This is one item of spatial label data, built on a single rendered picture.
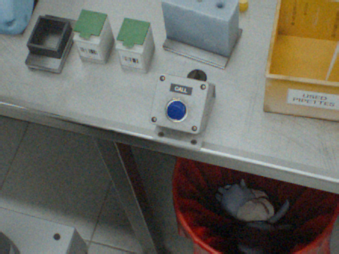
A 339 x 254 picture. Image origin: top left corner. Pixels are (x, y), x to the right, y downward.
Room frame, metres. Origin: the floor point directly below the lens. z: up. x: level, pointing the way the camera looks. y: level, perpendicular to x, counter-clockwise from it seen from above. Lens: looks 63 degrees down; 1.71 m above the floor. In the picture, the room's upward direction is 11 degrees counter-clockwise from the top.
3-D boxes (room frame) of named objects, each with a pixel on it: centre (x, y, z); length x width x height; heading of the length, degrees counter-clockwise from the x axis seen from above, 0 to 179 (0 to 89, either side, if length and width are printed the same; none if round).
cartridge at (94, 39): (0.58, 0.08, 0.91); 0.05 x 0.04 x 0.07; 153
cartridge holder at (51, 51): (0.60, 0.15, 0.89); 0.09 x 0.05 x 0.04; 154
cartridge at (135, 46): (0.55, 0.02, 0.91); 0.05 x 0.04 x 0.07; 153
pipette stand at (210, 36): (0.56, -0.08, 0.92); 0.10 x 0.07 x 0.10; 55
